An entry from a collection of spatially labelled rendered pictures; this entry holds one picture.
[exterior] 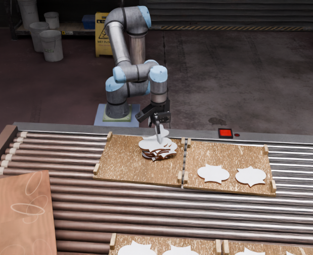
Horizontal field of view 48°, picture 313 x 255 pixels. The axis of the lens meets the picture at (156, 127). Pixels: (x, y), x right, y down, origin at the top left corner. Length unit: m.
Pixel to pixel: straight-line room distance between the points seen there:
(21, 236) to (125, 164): 0.61
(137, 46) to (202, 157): 0.69
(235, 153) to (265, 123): 2.08
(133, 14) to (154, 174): 0.81
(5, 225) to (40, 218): 0.12
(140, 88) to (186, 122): 1.72
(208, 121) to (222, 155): 1.99
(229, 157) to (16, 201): 1.00
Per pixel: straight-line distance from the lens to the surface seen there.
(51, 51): 5.20
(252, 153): 1.86
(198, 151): 1.82
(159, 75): 1.51
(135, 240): 1.41
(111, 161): 1.74
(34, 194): 1.49
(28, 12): 6.14
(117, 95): 2.07
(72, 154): 1.85
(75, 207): 1.58
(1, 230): 1.40
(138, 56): 1.98
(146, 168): 1.70
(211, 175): 1.66
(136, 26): 1.89
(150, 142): 1.73
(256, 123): 3.87
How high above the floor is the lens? 2.04
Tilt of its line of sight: 34 degrees down
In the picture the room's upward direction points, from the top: 1 degrees clockwise
